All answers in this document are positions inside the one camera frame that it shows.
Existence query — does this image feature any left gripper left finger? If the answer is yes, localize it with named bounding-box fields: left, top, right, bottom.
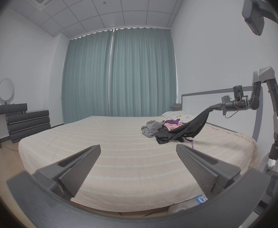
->
left=33, top=144, right=101, bottom=199

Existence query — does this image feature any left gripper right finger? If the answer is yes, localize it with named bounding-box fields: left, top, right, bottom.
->
left=176, top=143, right=242, bottom=197

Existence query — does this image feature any black T-shirt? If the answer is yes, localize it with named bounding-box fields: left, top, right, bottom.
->
left=166, top=108, right=211, bottom=139

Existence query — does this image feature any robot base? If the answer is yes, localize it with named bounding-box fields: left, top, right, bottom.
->
left=169, top=158, right=278, bottom=223

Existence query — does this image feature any bed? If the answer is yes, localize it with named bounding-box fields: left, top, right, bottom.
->
left=18, top=86, right=264, bottom=213

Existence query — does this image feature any pile of clothes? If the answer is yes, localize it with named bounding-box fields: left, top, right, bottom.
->
left=154, top=118, right=194, bottom=149

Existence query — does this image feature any white printed pillow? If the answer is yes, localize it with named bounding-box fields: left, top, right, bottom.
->
left=162, top=111, right=196, bottom=121

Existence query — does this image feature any grey knit garment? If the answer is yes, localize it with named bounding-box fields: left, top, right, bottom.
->
left=141, top=120, right=166, bottom=138

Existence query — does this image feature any blue-green curtain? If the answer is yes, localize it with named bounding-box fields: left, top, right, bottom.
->
left=108, top=28, right=178, bottom=117
left=61, top=30, right=113, bottom=125

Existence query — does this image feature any black dressing table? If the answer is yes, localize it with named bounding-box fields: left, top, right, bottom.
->
left=0, top=104, right=28, bottom=149

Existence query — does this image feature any round white mirror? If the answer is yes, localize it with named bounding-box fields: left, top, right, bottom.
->
left=0, top=78, right=14, bottom=105

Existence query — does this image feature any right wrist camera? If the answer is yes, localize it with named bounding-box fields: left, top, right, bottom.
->
left=233, top=85, right=244, bottom=100

